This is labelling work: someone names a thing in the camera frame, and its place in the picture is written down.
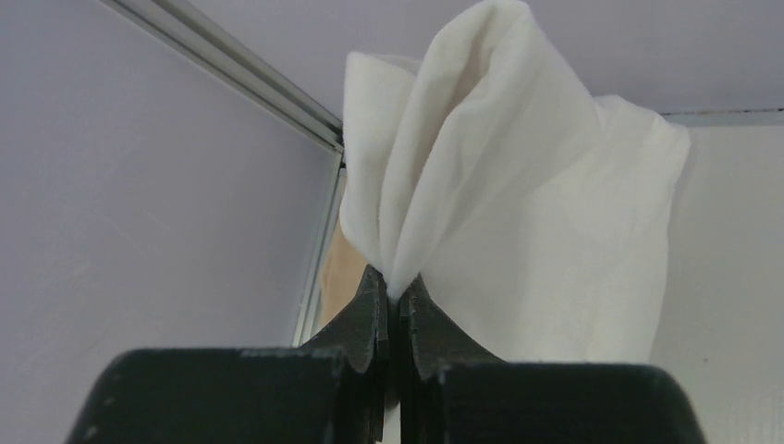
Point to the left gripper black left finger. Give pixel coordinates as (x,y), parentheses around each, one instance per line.
(330,389)

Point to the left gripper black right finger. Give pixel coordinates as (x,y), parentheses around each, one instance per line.
(453,390)

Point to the white t shirt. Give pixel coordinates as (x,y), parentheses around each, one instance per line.
(535,213)

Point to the folded tan t shirt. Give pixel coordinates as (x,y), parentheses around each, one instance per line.
(340,276)

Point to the aluminium table edge rail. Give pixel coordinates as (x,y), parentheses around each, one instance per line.
(310,306)

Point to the left aluminium frame post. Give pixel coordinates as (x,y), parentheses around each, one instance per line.
(186,29)

